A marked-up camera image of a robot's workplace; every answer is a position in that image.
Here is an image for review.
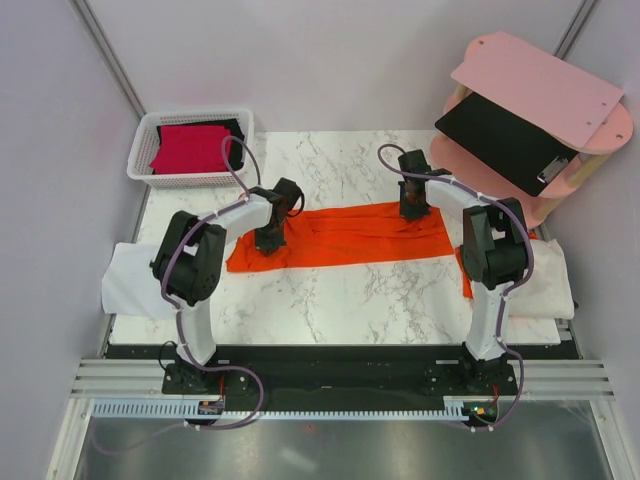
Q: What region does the orange t shirt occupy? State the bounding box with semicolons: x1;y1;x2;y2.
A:
226;201;454;273

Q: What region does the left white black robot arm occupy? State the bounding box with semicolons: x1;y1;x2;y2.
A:
150;178;305;393

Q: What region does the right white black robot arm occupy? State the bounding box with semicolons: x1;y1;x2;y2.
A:
398;150;533;394

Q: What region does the magenta t shirt in basket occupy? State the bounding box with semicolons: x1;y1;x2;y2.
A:
148;124;234;176

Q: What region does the black clipboard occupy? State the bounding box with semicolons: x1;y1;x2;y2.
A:
435;93;578;197

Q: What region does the white plastic laundry basket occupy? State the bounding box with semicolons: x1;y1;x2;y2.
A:
127;106;255;189

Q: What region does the white cloth at right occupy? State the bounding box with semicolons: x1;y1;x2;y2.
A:
508;239;575;320

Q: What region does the white cloth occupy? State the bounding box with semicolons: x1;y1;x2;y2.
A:
101;243;174;320
508;239;575;320

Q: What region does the loose pink board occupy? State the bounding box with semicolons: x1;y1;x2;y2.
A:
451;32;633;155

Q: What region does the white cloth at left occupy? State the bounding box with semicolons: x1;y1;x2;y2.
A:
101;243;174;320

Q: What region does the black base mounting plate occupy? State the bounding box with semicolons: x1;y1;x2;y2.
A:
102;342;521;419

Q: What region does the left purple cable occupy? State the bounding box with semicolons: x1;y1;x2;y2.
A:
89;135;265;456

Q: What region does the aluminium rail frame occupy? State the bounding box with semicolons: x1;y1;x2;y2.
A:
47;358;628;479

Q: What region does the white slotted cable duct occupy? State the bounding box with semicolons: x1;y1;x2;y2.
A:
91;398;469;421

